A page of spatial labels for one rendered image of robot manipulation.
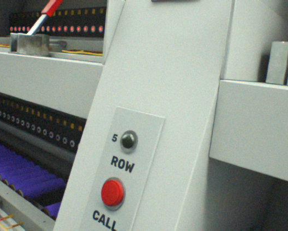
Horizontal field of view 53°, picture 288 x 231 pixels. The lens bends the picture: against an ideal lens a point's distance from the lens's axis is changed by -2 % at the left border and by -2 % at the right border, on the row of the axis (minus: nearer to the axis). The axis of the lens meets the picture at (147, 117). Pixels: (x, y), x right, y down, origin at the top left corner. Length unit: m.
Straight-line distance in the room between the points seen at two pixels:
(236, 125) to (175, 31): 0.07
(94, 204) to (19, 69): 0.18
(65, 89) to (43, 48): 0.12
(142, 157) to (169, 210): 0.03
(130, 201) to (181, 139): 0.05
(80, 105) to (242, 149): 0.14
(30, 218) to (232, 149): 0.24
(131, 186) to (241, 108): 0.08
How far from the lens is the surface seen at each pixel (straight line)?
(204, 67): 0.17
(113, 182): 0.19
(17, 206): 0.37
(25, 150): 0.57
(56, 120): 0.52
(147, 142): 0.18
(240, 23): 0.18
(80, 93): 0.25
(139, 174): 0.18
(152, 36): 0.20
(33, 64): 0.31
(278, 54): 0.21
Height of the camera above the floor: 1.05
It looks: 3 degrees up
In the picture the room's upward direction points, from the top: 17 degrees clockwise
